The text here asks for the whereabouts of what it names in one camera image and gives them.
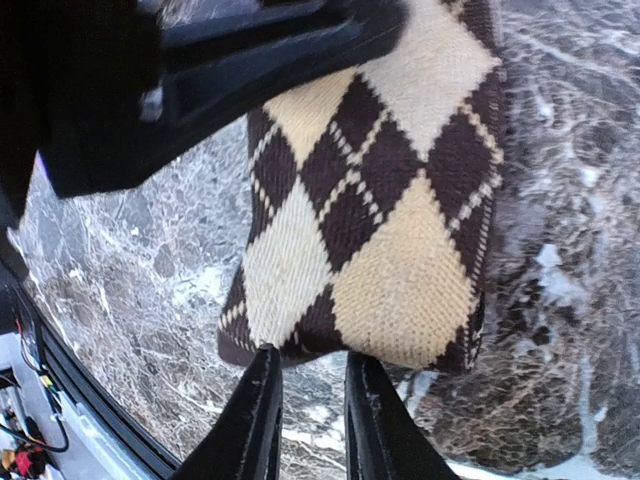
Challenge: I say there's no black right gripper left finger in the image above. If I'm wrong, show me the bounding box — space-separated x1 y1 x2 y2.
171 345 283 480

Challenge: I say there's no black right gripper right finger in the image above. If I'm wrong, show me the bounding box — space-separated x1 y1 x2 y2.
344 352 459 480

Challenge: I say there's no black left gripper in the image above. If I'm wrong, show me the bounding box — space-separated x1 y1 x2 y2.
1 1 163 220

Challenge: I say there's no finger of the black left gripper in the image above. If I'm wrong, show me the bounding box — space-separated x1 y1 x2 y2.
144 1 405 175

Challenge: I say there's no brown beige argyle sock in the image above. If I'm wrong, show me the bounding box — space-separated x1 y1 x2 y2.
218 1 504 373

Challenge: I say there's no black front rail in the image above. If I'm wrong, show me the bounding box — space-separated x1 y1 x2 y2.
1 272 179 479

